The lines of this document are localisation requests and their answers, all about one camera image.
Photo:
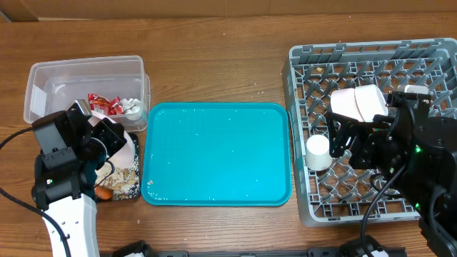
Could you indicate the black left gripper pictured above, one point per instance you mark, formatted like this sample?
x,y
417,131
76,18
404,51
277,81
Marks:
x,y
111,133

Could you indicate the dumped rice and peanuts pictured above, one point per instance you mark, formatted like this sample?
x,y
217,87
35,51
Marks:
x,y
123,180

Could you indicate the white tissue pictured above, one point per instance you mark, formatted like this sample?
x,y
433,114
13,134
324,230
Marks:
x,y
130,106

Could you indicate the white paper cup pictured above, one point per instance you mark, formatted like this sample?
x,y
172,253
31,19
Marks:
x,y
317,153

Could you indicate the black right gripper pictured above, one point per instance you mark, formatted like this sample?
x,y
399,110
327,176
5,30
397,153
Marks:
x,y
362,143

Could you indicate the clear plastic bin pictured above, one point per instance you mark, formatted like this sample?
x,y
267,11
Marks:
x,y
52,86

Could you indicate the teal plastic tray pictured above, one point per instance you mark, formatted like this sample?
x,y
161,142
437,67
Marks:
x,y
217,154

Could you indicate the white plate with food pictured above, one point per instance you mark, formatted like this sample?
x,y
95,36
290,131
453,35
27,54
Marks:
x,y
123,158

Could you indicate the black plastic bin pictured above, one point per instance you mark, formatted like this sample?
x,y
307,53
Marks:
x,y
135,142

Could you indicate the red snack wrapper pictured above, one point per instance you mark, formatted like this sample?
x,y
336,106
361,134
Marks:
x,y
104,106

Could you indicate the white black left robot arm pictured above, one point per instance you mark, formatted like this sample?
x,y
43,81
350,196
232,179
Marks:
x,y
72,149

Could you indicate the white bowl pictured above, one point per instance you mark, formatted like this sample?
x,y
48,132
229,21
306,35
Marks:
x,y
343,102
370,102

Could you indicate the orange carrot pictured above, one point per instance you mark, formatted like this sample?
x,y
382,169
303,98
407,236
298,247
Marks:
x,y
103,193

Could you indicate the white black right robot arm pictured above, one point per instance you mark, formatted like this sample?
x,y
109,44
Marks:
x,y
416,155

